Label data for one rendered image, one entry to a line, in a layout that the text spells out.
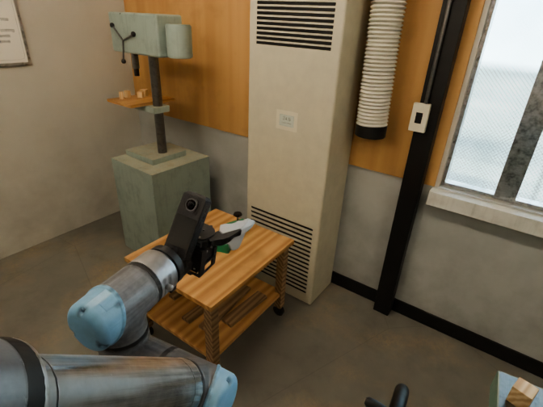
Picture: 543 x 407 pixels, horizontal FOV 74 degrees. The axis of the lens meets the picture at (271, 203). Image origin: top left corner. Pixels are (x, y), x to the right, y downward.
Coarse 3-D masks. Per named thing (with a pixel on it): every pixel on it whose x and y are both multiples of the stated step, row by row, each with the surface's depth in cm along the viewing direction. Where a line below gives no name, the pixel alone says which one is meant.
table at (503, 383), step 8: (496, 376) 82; (504, 376) 81; (512, 376) 81; (496, 384) 80; (504, 384) 79; (512, 384) 79; (496, 392) 78; (504, 392) 77; (496, 400) 76; (504, 400) 76; (536, 400) 76
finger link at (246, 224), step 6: (240, 222) 70; (246, 222) 71; (252, 222) 72; (222, 228) 68; (228, 228) 68; (234, 228) 68; (240, 228) 69; (246, 228) 70; (234, 240) 71; (240, 240) 72; (234, 246) 72
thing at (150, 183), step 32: (128, 32) 211; (160, 32) 198; (128, 96) 240; (160, 96) 228; (160, 128) 236; (128, 160) 241; (160, 160) 237; (192, 160) 246; (128, 192) 245; (160, 192) 230; (128, 224) 261; (160, 224) 239
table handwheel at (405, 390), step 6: (402, 384) 75; (396, 390) 72; (402, 390) 72; (408, 390) 75; (396, 396) 70; (402, 396) 70; (408, 396) 73; (390, 402) 70; (396, 402) 69; (402, 402) 69
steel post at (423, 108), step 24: (456, 0) 147; (456, 24) 150; (432, 48) 158; (456, 48) 153; (432, 72) 159; (432, 96) 164; (432, 120) 168; (432, 144) 174; (408, 168) 182; (408, 192) 186; (408, 216) 191; (408, 240) 200; (384, 264) 210; (384, 288) 216; (384, 312) 222
